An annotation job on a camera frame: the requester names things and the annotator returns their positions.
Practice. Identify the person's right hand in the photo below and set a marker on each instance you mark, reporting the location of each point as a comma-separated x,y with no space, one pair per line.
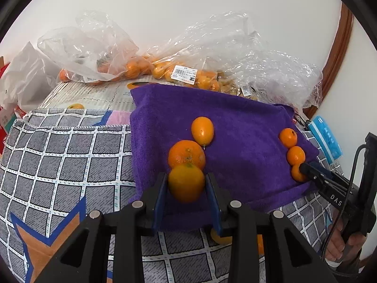
335,241

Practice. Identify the small round orange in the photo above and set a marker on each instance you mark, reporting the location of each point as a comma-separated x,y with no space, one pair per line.
295,155
288,137
186,182
296,174

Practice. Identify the grey checkered star blanket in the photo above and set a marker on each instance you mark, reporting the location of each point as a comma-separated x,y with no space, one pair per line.
59,159

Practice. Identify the clear plastic bag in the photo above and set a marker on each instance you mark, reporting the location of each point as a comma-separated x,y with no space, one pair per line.
206,44
282,76
88,41

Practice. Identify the brown wooden door frame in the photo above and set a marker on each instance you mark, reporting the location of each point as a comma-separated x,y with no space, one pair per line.
338,50

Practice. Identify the red white package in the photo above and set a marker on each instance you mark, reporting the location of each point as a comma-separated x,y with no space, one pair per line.
21,112

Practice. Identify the large orange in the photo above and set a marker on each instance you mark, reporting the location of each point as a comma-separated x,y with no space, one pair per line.
186,153

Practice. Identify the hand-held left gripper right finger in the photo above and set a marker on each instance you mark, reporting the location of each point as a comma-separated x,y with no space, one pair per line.
213,206

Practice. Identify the pile of bagged mandarins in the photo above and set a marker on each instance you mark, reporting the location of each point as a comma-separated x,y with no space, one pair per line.
132,67

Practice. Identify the red paper shopping bag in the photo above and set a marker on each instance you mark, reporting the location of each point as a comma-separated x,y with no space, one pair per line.
2,70

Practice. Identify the newspaper sheet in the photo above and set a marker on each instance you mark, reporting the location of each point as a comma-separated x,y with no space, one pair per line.
97,94

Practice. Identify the pile of brown longans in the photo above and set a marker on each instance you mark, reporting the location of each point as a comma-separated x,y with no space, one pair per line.
232,87

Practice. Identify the white plastic bag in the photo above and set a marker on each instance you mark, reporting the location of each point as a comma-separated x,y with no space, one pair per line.
26,73

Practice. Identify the blue tissue box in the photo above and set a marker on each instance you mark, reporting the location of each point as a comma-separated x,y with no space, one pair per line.
325,138

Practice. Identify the pile of bagged kumquats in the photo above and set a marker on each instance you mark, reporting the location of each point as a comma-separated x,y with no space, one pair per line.
206,79

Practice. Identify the purple towel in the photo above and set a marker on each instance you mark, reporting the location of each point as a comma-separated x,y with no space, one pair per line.
250,118

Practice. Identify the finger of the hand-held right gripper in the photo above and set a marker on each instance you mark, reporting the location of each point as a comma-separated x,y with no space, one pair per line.
327,173
330,193

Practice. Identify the dark eyeglasses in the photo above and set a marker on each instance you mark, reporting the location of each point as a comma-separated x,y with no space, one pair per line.
300,121

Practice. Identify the small yellow plum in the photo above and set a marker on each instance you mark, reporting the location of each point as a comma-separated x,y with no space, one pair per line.
221,238

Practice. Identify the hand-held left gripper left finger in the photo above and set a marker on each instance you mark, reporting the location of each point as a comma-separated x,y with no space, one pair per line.
159,203

